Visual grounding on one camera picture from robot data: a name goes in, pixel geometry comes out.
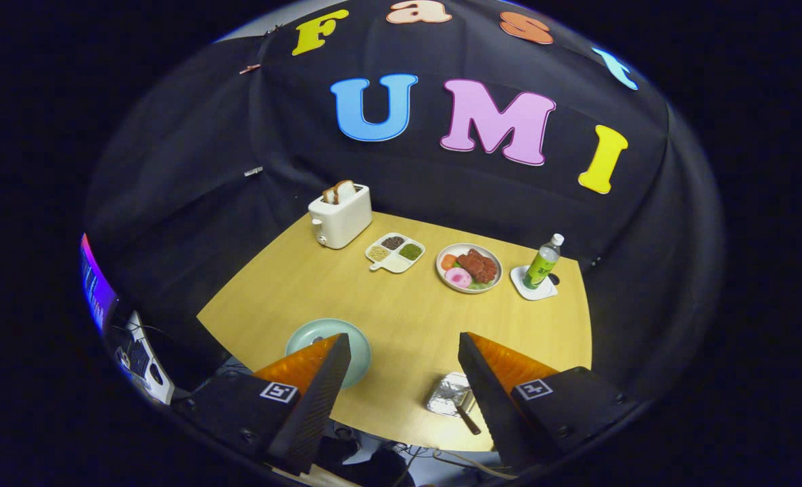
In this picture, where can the metal cutlery rack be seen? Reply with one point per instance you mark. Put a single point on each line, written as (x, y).
(445, 396)

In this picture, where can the white coaster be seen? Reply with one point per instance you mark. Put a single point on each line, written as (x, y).
(533, 292)

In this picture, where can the glowing computer screen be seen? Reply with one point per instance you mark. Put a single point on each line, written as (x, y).
(97, 287)

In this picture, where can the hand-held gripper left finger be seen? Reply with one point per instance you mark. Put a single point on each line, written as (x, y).
(310, 412)

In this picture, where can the small white clip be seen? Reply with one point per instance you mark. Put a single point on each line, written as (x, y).
(253, 171)

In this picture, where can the pale green plate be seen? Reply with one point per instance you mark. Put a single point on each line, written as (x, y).
(359, 355)

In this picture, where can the white divided bean tray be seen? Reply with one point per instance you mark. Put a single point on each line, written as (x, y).
(394, 262)

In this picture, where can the toast slices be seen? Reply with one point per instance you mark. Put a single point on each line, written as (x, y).
(341, 191)

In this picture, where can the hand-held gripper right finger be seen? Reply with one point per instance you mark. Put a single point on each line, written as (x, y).
(492, 406)

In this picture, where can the green drink bottle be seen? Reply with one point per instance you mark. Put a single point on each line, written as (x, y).
(541, 267)

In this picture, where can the white plate with food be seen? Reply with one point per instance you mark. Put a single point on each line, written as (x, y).
(475, 266)

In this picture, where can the white toaster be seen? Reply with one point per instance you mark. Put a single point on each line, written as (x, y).
(340, 220)

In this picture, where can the wooden clothes peg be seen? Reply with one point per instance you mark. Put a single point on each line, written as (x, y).
(249, 68)

